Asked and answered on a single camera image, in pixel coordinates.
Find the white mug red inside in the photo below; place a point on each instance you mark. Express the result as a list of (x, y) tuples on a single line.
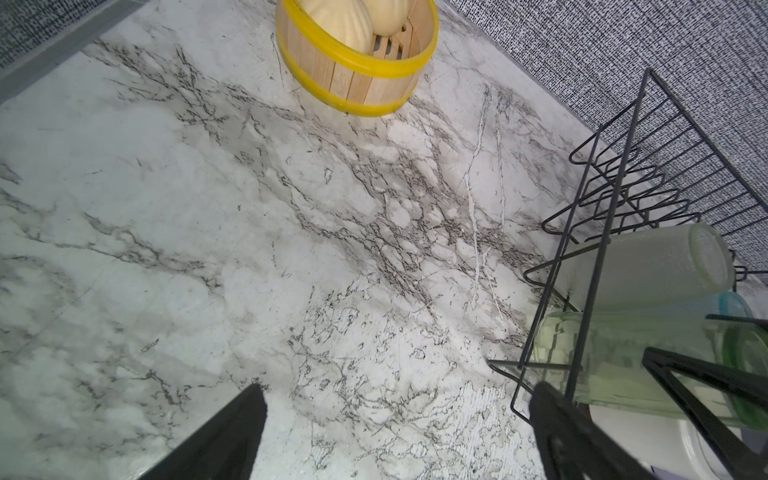
[(672, 445)]

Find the yellow bamboo steamer basket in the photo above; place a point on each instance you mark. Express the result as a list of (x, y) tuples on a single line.
[(370, 85)]

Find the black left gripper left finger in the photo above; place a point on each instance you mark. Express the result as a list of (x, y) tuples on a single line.
[(225, 447)]

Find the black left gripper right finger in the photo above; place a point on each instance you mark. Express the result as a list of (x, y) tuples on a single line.
[(571, 446)]

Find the teal translucent cup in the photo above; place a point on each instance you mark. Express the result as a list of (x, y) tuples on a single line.
[(727, 304)]

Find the upper steamed bun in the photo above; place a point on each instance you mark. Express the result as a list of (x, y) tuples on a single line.
[(387, 16)]

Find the lower steamed bun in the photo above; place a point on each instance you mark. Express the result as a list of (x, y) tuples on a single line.
[(347, 21)]

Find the steamed bun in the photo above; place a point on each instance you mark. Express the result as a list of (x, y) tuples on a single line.
[(347, 21), (387, 16)]

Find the pale yellow-green frosted cup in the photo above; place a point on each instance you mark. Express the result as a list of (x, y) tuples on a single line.
[(663, 265)]

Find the black wire dish rack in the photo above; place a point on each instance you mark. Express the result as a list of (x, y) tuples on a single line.
[(642, 356)]

